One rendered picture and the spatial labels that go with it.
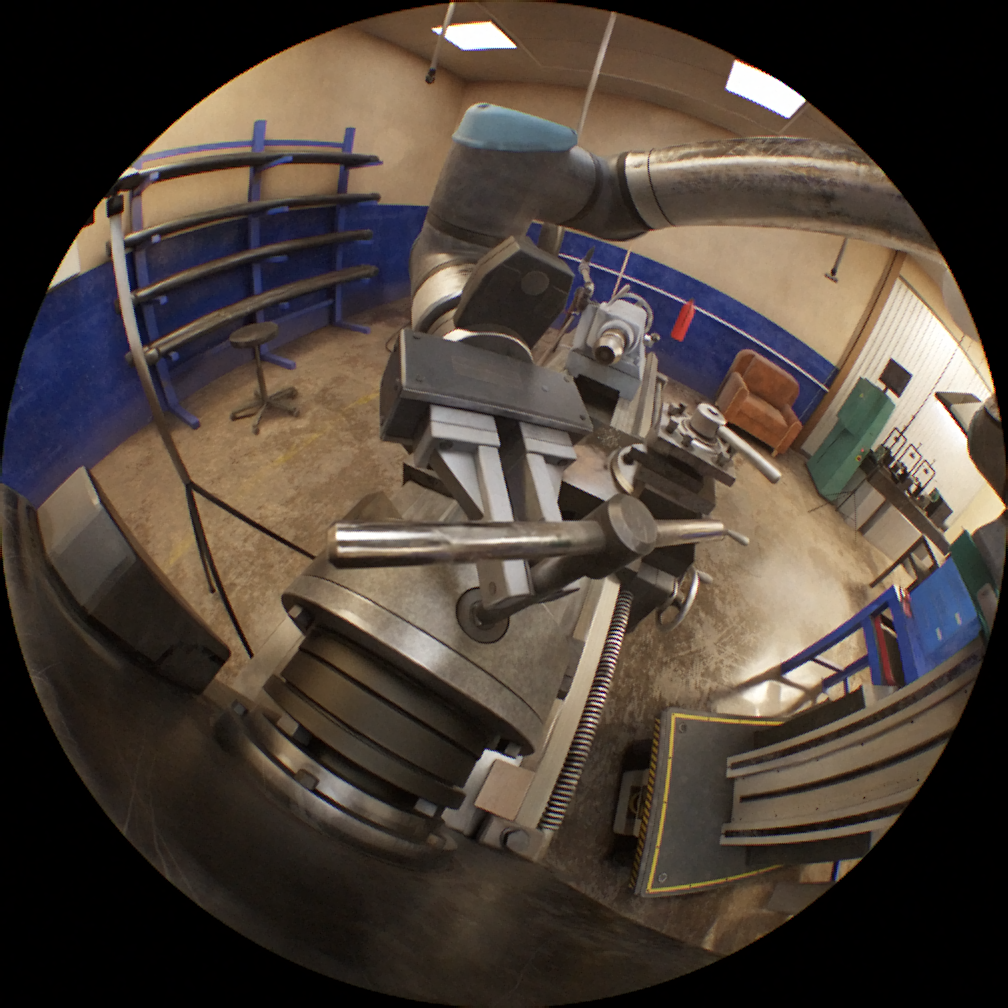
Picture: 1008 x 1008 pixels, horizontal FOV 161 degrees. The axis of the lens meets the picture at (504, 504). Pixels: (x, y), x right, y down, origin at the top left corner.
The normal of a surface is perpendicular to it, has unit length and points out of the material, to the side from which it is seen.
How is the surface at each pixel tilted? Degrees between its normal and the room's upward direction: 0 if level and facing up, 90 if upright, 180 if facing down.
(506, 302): 105
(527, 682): 43
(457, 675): 21
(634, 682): 0
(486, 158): 100
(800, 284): 90
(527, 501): 76
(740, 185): 114
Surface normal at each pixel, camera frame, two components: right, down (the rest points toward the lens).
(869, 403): -0.40, 0.61
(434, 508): 0.20, -0.67
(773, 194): -0.58, 0.80
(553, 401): 0.49, -0.46
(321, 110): 0.90, 0.42
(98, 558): 0.75, -0.22
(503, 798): -0.09, -0.77
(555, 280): 0.20, 0.89
